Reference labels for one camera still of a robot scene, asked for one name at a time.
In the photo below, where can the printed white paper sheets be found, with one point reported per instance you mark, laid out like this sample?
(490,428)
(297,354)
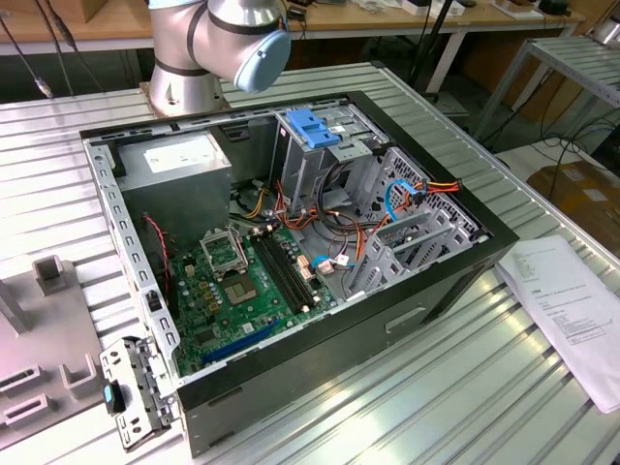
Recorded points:
(562,300)

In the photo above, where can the brown cardboard floor box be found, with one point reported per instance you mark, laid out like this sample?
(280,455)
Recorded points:
(581,189)

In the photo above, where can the blue drive latch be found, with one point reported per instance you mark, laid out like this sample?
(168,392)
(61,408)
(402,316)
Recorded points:
(310,127)

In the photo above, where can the black open PC case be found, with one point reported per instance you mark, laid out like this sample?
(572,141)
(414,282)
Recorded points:
(339,358)

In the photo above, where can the metal disk bay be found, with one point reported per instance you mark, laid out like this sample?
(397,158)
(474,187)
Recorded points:
(380,271)

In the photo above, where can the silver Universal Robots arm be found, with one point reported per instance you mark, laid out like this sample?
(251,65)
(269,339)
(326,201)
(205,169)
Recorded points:
(218,34)

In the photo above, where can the wooden desk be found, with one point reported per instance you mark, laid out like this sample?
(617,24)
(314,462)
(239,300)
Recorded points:
(97,26)

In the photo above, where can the metal card retention bracket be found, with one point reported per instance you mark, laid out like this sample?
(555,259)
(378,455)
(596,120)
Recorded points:
(116,361)

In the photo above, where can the metal optical drive cage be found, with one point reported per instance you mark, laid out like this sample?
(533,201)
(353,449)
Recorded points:
(300,169)

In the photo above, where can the black blue bracket latch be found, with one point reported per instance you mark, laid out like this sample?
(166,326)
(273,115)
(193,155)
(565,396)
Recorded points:
(109,394)

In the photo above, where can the black case switch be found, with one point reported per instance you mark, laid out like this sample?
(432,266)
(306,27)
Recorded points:
(153,302)

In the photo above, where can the shiny metal cylinder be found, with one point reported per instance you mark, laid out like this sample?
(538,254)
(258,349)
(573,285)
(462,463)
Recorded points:
(605,31)

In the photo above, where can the CPU socket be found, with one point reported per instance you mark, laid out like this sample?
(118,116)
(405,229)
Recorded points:
(239,290)

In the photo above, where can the blue expansion slot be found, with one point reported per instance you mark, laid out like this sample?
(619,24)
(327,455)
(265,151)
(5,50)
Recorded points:
(242,341)

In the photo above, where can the brown arm base plate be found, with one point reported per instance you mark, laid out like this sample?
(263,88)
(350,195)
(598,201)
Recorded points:
(145,99)

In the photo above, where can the grey power supply unit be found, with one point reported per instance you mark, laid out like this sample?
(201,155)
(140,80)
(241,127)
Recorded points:
(174,194)

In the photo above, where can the black RAM slot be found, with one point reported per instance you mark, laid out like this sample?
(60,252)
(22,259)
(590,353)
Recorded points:
(289,270)
(282,273)
(276,276)
(295,266)

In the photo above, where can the green motherboard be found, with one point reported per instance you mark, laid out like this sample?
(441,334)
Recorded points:
(232,322)

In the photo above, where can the metal slat side table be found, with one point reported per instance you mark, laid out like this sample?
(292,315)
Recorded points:
(581,63)

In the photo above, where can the grey parts rack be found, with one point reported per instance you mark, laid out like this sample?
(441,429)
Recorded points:
(43,339)

